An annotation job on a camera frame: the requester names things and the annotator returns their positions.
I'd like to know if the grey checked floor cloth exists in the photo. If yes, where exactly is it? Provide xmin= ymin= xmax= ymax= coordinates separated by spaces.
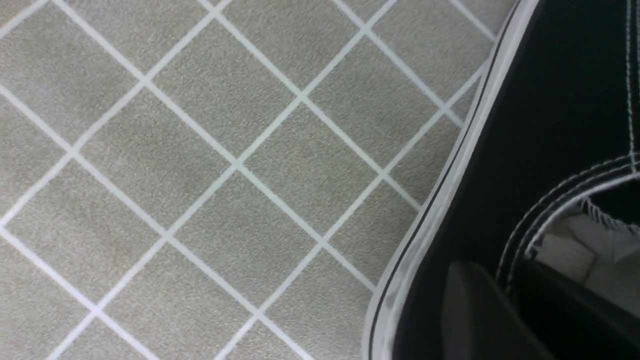
xmin=0 ymin=0 xmax=514 ymax=360

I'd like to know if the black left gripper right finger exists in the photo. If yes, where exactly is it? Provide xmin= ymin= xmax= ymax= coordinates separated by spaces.
xmin=515 ymin=260 xmax=640 ymax=360

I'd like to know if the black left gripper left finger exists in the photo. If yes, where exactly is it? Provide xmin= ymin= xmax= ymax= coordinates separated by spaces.
xmin=439 ymin=262 xmax=553 ymax=360

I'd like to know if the black canvas sneaker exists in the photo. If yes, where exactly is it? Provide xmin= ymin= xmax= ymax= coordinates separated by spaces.
xmin=362 ymin=0 xmax=639 ymax=360

